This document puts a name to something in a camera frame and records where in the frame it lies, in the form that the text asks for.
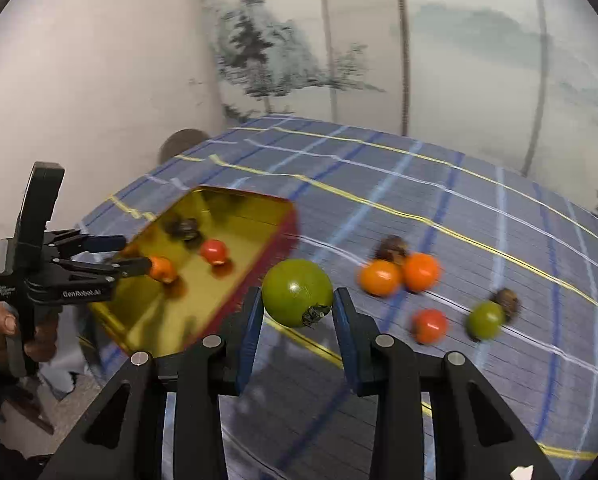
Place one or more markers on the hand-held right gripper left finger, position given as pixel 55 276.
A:
pixel 249 332

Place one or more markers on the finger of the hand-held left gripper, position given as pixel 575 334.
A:
pixel 106 243
pixel 131 266

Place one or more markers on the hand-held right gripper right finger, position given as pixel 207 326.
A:
pixel 346 332

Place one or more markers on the orange tangerine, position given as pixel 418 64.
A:
pixel 379 278
pixel 162 269
pixel 421 271

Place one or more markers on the green tomato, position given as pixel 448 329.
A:
pixel 294 290
pixel 485 321

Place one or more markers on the gold metal tin tray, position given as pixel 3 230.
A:
pixel 194 287

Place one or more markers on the red tomato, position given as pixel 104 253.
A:
pixel 214 251
pixel 430 326

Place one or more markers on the blue plaid tablecloth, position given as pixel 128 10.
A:
pixel 429 185

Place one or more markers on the painted landscape folding screen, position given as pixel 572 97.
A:
pixel 454 60

